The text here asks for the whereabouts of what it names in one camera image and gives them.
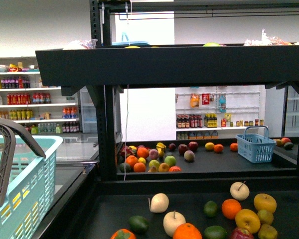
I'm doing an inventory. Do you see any light blue shopping basket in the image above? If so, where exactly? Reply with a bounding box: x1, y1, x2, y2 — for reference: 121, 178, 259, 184
0, 135, 63, 239

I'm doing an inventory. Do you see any rear black fruit shelf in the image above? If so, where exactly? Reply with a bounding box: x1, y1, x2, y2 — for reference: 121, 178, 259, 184
117, 139, 297, 180

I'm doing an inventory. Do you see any black fruit shelf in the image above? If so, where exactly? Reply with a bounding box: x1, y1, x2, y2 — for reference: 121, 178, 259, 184
36, 0, 299, 239
117, 139, 297, 180

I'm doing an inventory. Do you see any white drinks shelf unit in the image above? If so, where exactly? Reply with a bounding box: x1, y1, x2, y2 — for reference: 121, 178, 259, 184
0, 56, 80, 134

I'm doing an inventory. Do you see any white pear left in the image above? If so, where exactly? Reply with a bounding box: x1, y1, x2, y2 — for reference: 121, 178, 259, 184
148, 193, 169, 214

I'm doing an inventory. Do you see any white pear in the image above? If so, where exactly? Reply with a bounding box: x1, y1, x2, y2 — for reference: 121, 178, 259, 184
148, 193, 169, 214
230, 181, 250, 201
163, 211, 186, 237

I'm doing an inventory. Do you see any white pear front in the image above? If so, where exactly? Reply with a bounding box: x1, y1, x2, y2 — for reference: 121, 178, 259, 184
163, 211, 186, 237

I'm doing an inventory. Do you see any dark green avocado left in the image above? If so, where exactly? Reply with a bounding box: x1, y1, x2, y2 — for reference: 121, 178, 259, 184
129, 215, 149, 234

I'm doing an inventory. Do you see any green lime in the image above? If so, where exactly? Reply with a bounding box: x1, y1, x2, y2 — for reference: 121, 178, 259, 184
203, 201, 218, 218

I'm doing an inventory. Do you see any small blue basket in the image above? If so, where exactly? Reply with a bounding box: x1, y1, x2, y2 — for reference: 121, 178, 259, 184
236, 125, 277, 163

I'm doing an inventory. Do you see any white pear right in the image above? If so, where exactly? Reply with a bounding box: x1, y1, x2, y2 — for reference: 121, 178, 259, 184
230, 181, 250, 201

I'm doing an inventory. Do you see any orange persimmon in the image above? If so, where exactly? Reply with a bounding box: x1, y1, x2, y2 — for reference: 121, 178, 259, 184
110, 229, 136, 239

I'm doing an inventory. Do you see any orange with navel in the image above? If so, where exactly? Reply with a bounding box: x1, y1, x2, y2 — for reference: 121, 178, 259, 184
172, 223, 203, 239

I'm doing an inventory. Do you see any small orange tangerine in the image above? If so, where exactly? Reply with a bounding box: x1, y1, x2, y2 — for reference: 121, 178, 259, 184
221, 199, 242, 220

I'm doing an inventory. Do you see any green avocado middle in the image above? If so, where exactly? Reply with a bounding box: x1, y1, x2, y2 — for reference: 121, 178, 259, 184
204, 226, 227, 239

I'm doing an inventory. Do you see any yellow apple front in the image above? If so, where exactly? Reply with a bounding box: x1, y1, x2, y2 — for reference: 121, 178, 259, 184
235, 209, 261, 234

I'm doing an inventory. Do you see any yellow apple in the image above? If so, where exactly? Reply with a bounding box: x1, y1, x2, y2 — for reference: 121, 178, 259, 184
235, 209, 261, 234
254, 193, 277, 214

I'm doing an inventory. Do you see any yellow apple rear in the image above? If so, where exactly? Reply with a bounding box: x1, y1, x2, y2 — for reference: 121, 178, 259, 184
254, 193, 277, 214

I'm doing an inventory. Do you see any red apple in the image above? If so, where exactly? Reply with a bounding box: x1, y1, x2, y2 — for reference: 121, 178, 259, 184
229, 227, 254, 239

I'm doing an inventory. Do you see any brown kiwi rear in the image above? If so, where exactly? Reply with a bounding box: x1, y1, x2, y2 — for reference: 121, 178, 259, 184
257, 209, 274, 225

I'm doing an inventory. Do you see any brown kiwi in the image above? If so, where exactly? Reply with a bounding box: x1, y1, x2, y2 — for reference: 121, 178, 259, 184
258, 224, 278, 239
257, 209, 274, 225

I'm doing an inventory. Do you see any brown kiwi front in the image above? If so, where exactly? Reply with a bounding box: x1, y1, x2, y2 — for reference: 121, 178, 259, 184
258, 224, 278, 239

